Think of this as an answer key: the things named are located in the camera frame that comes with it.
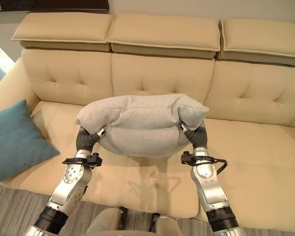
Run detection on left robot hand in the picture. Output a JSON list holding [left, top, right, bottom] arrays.
[[75, 125, 108, 154]]

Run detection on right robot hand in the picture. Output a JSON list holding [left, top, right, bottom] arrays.
[[178, 122, 209, 151]]

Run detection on grey fabric cushion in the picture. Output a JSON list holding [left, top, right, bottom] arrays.
[[74, 93, 210, 158]]

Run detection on cream leather sofa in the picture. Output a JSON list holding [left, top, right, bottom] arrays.
[[0, 12, 295, 222]]

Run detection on cream sofa headrest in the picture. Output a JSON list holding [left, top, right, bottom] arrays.
[[215, 19, 295, 67], [107, 13, 221, 59], [10, 12, 116, 53]]

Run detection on teal fabric cushion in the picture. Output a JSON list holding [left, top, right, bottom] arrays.
[[0, 99, 61, 188]]

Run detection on silver robot legs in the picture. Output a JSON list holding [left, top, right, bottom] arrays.
[[85, 206, 185, 236]]

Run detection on grey striped rug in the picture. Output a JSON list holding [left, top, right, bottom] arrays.
[[0, 183, 295, 236]]

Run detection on dark wooden furniture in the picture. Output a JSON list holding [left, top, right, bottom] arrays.
[[0, 0, 111, 15]]

